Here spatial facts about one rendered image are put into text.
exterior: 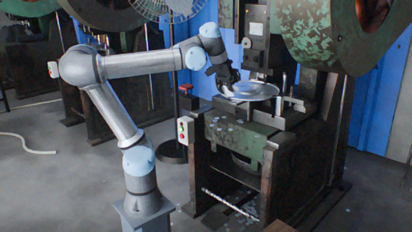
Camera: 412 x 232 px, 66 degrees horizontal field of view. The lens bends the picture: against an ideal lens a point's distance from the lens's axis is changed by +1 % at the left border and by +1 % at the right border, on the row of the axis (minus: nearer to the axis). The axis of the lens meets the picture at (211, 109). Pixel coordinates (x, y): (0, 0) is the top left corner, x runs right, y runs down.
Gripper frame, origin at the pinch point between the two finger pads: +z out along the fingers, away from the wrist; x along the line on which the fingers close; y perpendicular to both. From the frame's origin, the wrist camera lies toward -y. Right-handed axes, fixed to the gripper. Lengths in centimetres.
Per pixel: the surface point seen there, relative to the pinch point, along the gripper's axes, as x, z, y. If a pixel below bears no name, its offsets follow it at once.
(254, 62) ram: 19.6, -4.7, 2.3
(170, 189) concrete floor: -28, 75, -54
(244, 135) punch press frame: -5.1, 18.5, 7.3
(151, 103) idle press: 36, 83, -149
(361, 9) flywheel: 44, -19, 41
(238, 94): 6.0, 4.1, 0.0
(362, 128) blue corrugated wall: 98, 111, 22
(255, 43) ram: 25.8, -10.4, 0.4
